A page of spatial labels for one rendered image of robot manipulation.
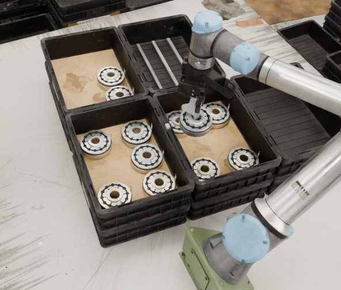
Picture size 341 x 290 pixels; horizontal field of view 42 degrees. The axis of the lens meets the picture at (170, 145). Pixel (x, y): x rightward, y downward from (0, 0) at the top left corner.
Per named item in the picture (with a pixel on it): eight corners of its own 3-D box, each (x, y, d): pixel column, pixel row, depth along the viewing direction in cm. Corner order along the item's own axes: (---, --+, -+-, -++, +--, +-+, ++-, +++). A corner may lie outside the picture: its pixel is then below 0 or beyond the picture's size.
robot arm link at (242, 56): (268, 56, 119) (235, 36, 123) (257, 45, 108) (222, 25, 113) (252, 81, 120) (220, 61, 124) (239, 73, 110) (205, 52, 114)
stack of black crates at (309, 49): (341, 84, 282) (356, 56, 264) (305, 98, 271) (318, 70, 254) (301, 47, 303) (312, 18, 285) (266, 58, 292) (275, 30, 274)
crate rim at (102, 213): (196, 190, 133) (197, 186, 131) (98, 220, 125) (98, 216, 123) (150, 99, 155) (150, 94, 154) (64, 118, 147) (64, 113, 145)
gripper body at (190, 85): (182, 80, 139) (186, 50, 129) (209, 87, 138) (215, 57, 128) (176, 97, 134) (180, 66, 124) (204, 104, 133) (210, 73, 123)
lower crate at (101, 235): (188, 224, 149) (192, 205, 140) (101, 252, 141) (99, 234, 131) (148, 136, 172) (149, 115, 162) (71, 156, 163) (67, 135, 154)
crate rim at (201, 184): (281, 165, 142) (284, 160, 140) (196, 190, 133) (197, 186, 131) (227, 81, 164) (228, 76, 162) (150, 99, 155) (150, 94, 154)
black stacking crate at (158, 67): (222, 99, 172) (227, 77, 163) (149, 117, 163) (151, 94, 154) (182, 37, 194) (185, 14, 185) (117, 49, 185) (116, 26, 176)
